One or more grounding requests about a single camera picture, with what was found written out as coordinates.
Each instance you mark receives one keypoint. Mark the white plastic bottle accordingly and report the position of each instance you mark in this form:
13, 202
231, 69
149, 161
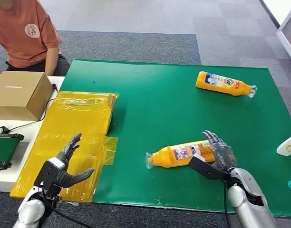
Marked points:
289, 145

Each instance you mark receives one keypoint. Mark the white side table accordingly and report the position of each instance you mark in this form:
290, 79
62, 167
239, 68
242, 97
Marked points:
21, 151

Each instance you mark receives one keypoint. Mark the black device with green panel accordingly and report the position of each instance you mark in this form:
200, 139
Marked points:
4, 149

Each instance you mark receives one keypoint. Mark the yellow plastic wrapped package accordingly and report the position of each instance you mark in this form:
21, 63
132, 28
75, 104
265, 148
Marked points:
71, 126

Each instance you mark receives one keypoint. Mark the orange bottle with purple label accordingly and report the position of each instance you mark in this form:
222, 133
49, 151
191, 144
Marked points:
174, 154

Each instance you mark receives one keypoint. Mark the orange bottle with blue label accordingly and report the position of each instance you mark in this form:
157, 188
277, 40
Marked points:
219, 83

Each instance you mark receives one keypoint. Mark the white framed board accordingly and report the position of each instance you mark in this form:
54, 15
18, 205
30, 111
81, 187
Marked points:
289, 34

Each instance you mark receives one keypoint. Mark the seated person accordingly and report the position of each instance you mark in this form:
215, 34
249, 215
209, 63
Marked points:
24, 37

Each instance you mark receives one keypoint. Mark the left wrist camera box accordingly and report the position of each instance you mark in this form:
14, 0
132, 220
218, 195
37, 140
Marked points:
48, 174

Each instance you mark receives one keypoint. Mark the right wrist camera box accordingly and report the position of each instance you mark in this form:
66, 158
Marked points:
205, 168

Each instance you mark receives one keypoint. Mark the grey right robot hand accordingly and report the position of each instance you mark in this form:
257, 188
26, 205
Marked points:
222, 154

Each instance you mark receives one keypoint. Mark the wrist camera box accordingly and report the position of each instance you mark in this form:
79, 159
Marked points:
205, 168
48, 174

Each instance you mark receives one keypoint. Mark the green table mat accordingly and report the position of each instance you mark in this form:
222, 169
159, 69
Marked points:
174, 116

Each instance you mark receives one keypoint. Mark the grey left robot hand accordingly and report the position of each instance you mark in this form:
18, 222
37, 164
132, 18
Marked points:
71, 179

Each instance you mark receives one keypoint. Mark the brown cardboard box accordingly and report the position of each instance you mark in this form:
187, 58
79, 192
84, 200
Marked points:
17, 91

